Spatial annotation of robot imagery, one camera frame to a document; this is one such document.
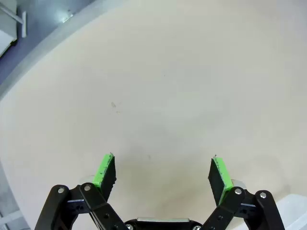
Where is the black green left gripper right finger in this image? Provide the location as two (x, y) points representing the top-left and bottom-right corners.
(200, 154), (286, 230)

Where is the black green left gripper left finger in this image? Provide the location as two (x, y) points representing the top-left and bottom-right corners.
(35, 152), (128, 230)

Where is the white cabinet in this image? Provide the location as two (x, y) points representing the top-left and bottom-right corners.
(0, 0), (27, 57)

